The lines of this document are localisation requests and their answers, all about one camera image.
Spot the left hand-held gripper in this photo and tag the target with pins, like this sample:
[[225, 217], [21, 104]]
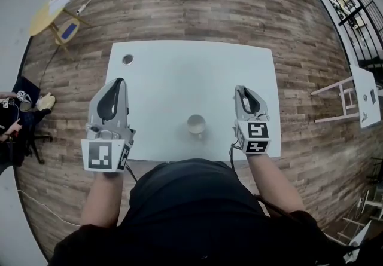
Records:
[[100, 151]]

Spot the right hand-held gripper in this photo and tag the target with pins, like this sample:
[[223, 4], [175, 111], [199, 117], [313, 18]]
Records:
[[254, 136]]

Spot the white cup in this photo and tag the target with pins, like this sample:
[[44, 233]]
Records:
[[196, 124]]

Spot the person's right forearm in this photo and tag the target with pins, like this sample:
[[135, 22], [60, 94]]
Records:
[[275, 184]]

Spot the person's left forearm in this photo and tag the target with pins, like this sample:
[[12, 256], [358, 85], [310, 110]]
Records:
[[101, 199]]

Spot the pale yellow glove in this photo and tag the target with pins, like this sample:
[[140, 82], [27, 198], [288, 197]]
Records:
[[45, 102]]

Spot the black office chair base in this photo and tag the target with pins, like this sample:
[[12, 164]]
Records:
[[40, 146]]

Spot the yellow stool with blue cushion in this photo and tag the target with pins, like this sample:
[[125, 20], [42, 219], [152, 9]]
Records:
[[69, 31]]

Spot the white wooden stool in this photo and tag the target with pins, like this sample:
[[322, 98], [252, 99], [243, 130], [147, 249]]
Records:
[[344, 100]]

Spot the round yellow table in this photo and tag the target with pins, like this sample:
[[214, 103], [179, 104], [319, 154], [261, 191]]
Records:
[[45, 18]]

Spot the white side table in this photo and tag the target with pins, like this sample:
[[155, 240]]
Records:
[[365, 94]]

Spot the small black box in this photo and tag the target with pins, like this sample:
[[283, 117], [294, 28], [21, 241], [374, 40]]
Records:
[[373, 96]]

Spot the person's black clothing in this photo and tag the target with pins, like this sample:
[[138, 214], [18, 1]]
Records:
[[191, 217]]

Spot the white chair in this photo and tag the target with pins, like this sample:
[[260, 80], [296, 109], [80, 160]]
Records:
[[362, 229]]

